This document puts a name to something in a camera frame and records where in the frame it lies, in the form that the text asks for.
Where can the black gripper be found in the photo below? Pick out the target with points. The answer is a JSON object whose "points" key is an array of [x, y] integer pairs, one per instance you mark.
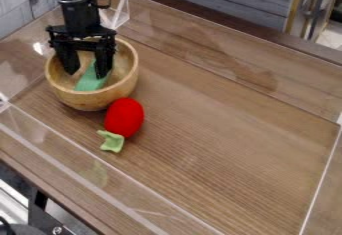
{"points": [[65, 43]]}

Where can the green rectangular stick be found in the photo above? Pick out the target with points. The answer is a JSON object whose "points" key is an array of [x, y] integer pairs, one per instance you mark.
{"points": [[88, 81]]}

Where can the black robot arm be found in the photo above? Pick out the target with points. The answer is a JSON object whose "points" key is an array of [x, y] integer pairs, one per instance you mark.
{"points": [[81, 16]]}

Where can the brown wooden bowl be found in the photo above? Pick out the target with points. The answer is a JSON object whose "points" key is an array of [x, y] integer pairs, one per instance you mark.
{"points": [[118, 83]]}

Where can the clear acrylic stand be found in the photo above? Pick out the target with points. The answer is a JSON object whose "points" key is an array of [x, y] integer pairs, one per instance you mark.
{"points": [[114, 17]]}

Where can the red plush strawberry toy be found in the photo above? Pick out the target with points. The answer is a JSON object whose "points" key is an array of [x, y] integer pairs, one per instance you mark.
{"points": [[124, 117]]}

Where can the black table leg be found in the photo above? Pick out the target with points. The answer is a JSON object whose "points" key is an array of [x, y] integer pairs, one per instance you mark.
{"points": [[36, 207]]}

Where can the gold metal chair frame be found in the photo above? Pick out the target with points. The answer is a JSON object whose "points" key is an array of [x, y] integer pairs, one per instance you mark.
{"points": [[308, 16]]}

